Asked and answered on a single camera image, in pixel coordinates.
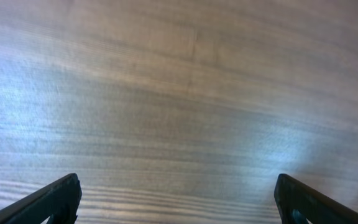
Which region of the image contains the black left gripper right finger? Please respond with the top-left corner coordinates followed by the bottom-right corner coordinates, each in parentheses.
top-left (274, 174), bottom-right (358, 224)

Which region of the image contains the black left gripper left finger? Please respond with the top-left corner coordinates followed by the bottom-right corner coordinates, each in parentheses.
top-left (0, 173), bottom-right (82, 224)

